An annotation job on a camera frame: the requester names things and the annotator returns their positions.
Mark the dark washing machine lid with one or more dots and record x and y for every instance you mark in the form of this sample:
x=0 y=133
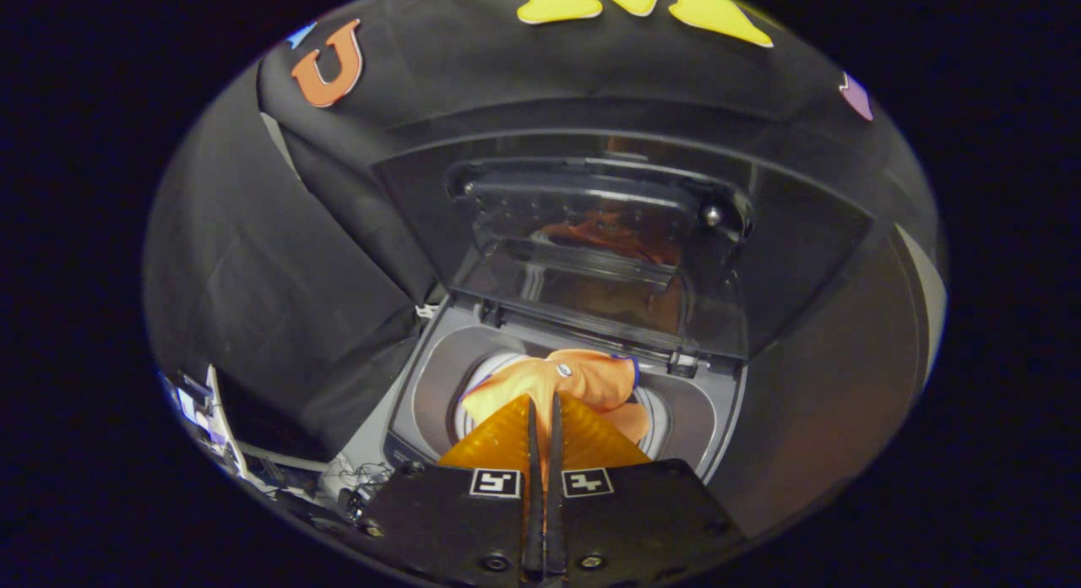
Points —
x=794 y=250

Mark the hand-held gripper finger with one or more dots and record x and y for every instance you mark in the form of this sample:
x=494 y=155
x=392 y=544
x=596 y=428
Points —
x=555 y=503
x=535 y=503

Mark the orange polo shirt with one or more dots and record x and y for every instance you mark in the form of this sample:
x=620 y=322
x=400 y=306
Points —
x=591 y=377

